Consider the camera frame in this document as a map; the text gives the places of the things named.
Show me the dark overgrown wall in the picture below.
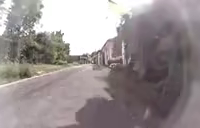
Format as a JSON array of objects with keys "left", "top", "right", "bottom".
[{"left": 75, "top": 0, "right": 200, "bottom": 128}]

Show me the grass verge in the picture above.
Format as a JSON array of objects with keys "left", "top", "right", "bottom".
[{"left": 0, "top": 62, "right": 80, "bottom": 89}]

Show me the grey asphalt road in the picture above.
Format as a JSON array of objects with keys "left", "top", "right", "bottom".
[{"left": 0, "top": 64, "right": 123, "bottom": 128}]

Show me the building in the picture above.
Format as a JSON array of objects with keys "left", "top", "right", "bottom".
[{"left": 78, "top": 54, "right": 91, "bottom": 65}]

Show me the row of buildings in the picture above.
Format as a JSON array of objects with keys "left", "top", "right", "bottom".
[{"left": 90, "top": 35, "right": 126, "bottom": 67}]

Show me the row of trees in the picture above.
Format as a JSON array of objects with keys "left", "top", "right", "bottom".
[{"left": 0, "top": 0, "right": 72, "bottom": 66}]

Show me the pale kerb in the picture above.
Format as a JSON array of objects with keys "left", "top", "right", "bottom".
[{"left": 0, "top": 63, "right": 90, "bottom": 92}]

